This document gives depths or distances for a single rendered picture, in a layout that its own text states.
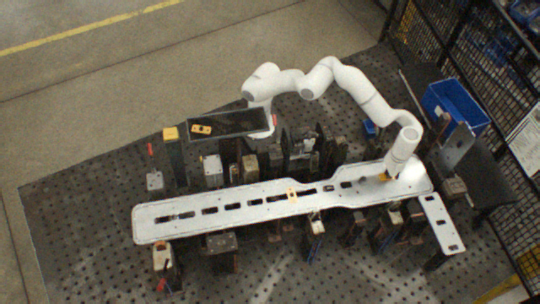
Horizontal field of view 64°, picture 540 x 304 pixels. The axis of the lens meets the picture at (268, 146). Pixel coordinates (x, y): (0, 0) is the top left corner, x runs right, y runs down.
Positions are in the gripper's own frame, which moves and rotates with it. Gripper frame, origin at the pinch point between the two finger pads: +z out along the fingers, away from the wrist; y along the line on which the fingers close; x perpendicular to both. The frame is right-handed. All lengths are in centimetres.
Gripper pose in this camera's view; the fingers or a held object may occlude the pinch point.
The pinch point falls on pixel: (389, 173)
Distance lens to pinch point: 207.3
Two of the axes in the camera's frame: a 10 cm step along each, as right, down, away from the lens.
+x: 9.7, -1.6, 1.6
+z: -0.5, 5.6, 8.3
